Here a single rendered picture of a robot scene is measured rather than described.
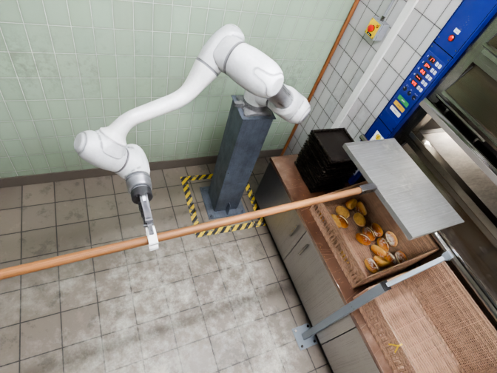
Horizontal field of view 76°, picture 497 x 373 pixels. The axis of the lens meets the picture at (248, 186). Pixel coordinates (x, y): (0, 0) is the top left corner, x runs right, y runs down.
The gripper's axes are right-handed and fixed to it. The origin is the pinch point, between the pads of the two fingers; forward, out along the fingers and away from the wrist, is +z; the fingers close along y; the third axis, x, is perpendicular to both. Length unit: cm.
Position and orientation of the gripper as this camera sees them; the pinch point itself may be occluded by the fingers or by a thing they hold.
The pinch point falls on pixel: (151, 238)
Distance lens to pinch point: 113.8
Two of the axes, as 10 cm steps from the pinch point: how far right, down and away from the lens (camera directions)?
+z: 3.6, 7.9, -5.0
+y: -2.1, 5.9, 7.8
